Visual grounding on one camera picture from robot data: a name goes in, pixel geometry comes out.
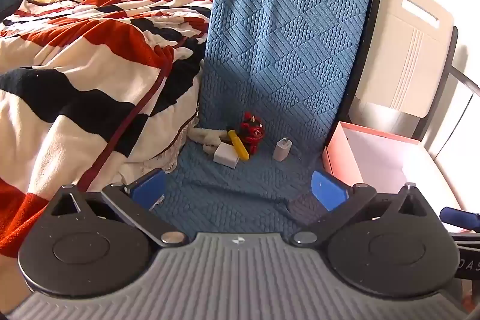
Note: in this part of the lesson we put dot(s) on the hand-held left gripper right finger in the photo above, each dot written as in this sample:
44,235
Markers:
328,190

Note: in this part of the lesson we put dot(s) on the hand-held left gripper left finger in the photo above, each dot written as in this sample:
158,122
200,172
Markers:
148,188

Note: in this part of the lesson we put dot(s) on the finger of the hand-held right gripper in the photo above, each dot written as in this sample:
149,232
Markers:
460,218

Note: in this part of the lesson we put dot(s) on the pink cardboard box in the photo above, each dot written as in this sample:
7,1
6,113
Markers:
343,155

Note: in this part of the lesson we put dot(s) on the white plug adapter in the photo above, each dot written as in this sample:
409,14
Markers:
282,150

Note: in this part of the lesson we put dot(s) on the white cube charger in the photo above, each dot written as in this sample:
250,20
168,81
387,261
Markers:
226,155

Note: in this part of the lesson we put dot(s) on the yellow marker pen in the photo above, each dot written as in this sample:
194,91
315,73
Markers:
239,145

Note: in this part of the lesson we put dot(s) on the beige lace bed skirt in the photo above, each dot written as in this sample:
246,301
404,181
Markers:
165,151

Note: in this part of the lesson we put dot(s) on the red devil toy figure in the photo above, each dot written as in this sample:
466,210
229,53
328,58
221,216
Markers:
252,130

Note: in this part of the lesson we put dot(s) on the red black white striped blanket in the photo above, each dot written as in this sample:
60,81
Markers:
82,72

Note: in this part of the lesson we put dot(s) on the blue textured seat cover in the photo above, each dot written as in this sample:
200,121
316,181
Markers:
281,42

